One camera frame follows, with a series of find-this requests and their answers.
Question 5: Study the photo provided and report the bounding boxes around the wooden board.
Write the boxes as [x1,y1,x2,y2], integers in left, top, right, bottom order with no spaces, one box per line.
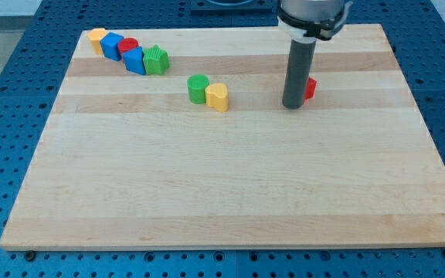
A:
[0,24,445,251]

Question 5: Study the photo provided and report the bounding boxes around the red star block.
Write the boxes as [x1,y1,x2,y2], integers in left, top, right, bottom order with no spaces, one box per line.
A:
[304,77,317,100]

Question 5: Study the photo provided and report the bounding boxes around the blue cube block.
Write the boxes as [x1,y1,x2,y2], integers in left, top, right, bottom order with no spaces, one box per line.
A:
[100,32,124,62]

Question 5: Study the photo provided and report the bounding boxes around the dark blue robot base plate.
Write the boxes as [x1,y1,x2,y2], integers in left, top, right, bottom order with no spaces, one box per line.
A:
[189,0,277,15]

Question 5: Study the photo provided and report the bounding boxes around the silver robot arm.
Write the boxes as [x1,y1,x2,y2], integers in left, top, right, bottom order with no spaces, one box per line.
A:
[277,0,353,109]

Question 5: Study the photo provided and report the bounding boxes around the green star block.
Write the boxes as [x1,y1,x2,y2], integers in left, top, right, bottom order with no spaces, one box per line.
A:
[142,45,170,75]

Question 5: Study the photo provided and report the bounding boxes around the yellow heart block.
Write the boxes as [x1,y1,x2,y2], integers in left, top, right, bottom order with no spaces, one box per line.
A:
[205,83,229,112]

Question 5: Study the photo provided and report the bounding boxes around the green cylinder block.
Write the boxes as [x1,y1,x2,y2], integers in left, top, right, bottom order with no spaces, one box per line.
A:
[187,74,209,104]

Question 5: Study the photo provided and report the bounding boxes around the blue triangle block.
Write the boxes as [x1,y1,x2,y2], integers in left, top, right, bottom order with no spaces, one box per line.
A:
[123,46,146,75]

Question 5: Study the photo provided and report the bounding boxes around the yellow pentagon block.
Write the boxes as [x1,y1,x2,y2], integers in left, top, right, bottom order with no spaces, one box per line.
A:
[87,28,107,56]

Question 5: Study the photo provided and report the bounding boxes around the red cylinder block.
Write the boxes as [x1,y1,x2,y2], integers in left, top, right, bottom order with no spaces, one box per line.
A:
[117,37,139,58]

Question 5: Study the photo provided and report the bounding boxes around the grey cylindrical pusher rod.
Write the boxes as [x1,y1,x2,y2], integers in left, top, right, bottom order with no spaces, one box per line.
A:
[282,39,316,110]

